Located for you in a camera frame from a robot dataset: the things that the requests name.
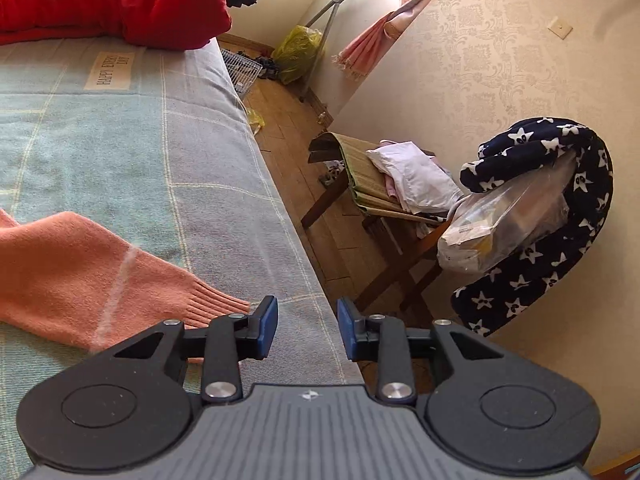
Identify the clear plastic bag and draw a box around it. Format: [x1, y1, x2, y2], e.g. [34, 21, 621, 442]
[437, 152, 578, 273]

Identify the navy star print blanket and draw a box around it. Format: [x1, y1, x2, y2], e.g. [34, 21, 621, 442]
[450, 116, 614, 337]

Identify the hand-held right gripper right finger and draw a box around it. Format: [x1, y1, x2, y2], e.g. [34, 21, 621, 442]
[337, 298, 506, 406]

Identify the metal clothes rack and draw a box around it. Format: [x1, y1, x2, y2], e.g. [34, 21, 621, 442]
[300, 0, 388, 101]

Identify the wooden stool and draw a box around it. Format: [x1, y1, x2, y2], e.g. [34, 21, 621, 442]
[300, 132, 451, 326]

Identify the red quilt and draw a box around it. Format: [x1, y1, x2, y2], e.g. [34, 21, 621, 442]
[0, 0, 232, 51]

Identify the orange pink curtain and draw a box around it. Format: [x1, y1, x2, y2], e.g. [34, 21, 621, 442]
[334, 0, 468, 81]

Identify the yellow plastic bag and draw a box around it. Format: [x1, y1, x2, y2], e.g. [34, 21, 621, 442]
[272, 25, 325, 85]

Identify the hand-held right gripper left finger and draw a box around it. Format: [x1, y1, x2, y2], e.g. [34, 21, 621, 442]
[112, 296, 279, 405]

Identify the white wire basket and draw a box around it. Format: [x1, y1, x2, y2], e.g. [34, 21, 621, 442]
[220, 49, 263, 96]

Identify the orange knit sweater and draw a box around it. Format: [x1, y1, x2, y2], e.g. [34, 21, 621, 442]
[0, 208, 251, 363]

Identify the bed with plaid sheet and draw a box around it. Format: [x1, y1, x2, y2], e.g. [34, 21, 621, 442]
[0, 35, 366, 480]

